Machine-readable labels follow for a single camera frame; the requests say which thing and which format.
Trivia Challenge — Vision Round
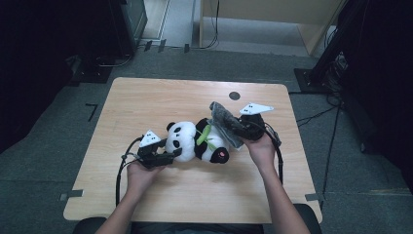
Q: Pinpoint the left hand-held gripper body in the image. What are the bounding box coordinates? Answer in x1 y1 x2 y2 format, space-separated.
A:
135 130 165 170

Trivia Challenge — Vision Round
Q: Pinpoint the light wooden cabinet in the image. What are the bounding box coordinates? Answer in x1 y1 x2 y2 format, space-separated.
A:
199 0 346 57

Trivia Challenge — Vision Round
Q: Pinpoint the coiled black cable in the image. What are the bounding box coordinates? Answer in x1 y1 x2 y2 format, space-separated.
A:
94 53 133 68

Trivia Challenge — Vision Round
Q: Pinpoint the black angled tape mark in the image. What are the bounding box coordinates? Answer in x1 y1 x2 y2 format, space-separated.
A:
85 102 99 123

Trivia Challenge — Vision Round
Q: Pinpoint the black floor cable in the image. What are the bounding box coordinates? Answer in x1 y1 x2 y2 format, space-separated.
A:
296 104 339 129
320 106 342 198

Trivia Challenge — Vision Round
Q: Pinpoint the person's leg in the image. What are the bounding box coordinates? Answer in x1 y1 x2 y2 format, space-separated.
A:
293 203 323 234
72 216 109 234

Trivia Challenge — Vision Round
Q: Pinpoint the person's right hand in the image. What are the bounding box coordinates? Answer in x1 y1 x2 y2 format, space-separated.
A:
242 133 277 169

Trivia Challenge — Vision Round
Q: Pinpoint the left hand-held gripper black cable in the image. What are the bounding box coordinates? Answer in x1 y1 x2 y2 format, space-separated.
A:
115 136 144 208

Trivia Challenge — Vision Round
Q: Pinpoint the dark curtain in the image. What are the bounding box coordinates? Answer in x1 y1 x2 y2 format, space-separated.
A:
337 0 413 196
0 0 115 154

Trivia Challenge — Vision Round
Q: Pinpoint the hand-held gripper black cable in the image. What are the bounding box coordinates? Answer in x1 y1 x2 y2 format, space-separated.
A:
115 136 144 208
262 121 284 185

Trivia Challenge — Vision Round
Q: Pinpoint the black metal stand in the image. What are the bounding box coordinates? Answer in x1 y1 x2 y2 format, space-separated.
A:
293 0 369 96

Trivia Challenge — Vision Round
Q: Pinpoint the person's left hand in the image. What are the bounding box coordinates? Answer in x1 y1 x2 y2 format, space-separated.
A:
126 160 167 196

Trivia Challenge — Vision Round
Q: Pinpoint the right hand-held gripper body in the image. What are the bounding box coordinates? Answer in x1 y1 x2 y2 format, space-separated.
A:
238 102 275 141

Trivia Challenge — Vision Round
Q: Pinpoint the right hand-held gripper black cable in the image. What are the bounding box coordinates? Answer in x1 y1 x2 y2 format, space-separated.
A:
262 121 284 185

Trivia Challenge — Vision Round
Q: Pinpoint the gray fluffy cloth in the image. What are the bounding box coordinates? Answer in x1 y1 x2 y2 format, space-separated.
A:
208 100 245 150

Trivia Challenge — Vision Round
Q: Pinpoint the panda plush toy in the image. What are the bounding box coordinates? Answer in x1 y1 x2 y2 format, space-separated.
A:
165 117 231 165

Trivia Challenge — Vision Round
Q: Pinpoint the person's right leg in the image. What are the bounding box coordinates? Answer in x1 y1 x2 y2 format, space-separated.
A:
293 203 323 234

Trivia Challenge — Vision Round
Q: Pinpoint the black hanging cable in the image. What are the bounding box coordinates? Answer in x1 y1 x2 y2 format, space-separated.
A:
198 0 221 51

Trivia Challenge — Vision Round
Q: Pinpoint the person's left leg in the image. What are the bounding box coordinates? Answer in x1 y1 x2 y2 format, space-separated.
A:
72 216 109 234

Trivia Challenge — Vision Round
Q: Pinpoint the black flat stand base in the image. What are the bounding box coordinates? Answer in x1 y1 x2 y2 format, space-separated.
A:
66 54 114 86

